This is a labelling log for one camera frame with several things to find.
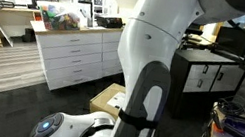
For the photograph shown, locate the white paper sheet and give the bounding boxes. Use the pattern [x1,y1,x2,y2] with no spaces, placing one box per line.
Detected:
[28,19,48,35]

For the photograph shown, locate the black cable bundle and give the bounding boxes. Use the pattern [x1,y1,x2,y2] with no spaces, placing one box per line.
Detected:
[214,95,245,122]

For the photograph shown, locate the black electronic device box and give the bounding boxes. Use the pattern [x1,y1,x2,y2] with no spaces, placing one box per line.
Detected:
[94,12,125,32]

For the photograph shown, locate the brown cardboard box with label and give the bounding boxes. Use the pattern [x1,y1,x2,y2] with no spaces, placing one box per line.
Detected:
[87,79,128,120]

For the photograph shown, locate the black monitor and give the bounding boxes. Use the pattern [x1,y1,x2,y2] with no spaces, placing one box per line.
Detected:
[215,24,245,58]

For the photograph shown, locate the black strap on arm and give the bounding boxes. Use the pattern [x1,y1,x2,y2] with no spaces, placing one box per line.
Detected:
[115,108,160,134]

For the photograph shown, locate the wooden workbench desk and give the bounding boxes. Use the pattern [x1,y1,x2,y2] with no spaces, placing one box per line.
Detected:
[0,2,43,52]

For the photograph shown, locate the black cabinet with white drawers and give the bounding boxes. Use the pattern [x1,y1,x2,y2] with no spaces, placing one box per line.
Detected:
[163,44,245,130]

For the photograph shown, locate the blue and black box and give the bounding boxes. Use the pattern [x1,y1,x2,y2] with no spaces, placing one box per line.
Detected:
[221,115,245,137]

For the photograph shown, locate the white drawer cabinet wooden top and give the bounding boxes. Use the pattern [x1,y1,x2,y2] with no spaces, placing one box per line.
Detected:
[26,12,133,104]

